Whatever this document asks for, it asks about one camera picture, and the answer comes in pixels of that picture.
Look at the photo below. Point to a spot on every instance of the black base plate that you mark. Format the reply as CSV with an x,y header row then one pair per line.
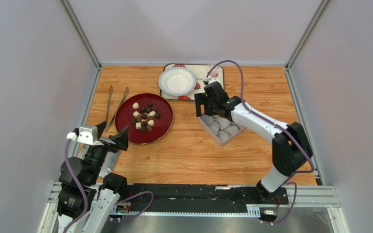
x,y
198,198

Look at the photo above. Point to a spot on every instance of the pink chocolate tin box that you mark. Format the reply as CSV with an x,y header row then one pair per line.
x,y
220,130

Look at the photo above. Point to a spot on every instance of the metal serving tongs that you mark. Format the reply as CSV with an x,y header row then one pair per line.
x,y
112,106

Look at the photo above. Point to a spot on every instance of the small clear glass cup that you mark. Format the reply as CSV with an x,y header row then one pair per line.
x,y
213,69

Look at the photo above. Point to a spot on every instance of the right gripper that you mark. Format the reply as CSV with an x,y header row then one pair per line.
x,y
208,101

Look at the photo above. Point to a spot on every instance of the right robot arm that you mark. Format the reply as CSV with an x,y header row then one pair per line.
x,y
290,146

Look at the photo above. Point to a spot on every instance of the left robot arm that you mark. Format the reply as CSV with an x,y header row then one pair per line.
x,y
82,209

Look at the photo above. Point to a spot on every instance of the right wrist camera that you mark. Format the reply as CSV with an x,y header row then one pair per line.
x,y
208,80

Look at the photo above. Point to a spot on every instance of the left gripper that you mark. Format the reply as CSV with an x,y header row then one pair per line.
x,y
120,139

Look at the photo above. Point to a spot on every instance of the red round tray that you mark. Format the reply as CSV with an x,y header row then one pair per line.
x,y
130,114

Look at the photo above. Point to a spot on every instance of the white paper plate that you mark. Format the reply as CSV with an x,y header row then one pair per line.
x,y
177,81

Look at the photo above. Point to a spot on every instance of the strawberry pattern tray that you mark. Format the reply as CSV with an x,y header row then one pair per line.
x,y
200,72

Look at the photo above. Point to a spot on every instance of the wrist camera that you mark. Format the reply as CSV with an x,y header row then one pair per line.
x,y
208,80
87,135

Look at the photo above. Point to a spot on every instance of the silver tin lid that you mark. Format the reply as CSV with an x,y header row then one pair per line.
x,y
109,163

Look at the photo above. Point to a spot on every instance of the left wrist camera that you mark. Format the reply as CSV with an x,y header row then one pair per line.
x,y
87,135

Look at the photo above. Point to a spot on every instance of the aluminium frame rail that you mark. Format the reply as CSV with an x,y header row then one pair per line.
x,y
312,209

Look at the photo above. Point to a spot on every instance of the white chocolate piece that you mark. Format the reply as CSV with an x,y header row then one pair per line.
x,y
135,105

